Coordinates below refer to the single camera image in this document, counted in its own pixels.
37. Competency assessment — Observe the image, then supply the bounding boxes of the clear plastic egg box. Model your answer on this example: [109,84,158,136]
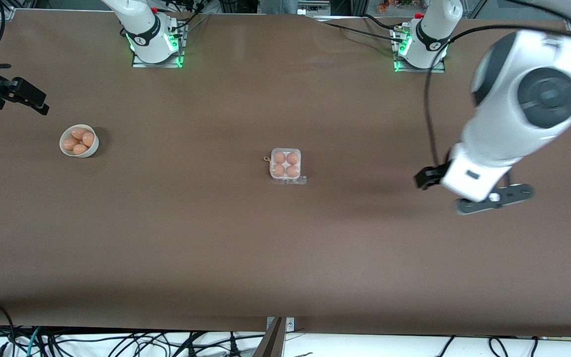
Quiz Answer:
[264,148,308,185]

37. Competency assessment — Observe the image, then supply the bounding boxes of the metal table edge bracket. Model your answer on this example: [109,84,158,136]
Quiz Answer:
[266,317,295,332]

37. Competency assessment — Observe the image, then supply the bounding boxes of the teal floor cable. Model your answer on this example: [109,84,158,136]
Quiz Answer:
[26,327,44,357]

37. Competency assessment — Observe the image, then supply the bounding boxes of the black table cable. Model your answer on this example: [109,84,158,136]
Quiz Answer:
[323,22,406,43]
[362,13,405,31]

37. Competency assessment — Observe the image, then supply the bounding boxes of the dark slanted pole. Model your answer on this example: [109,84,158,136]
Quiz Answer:
[253,317,286,357]

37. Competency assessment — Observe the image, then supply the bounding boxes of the orange background objects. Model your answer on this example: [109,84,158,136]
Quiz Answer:
[377,0,416,13]

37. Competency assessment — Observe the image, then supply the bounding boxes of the white round bowl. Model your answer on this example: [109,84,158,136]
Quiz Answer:
[59,124,99,158]

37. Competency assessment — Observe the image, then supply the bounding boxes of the person in grey trousers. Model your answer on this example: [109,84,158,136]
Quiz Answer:
[260,0,299,14]

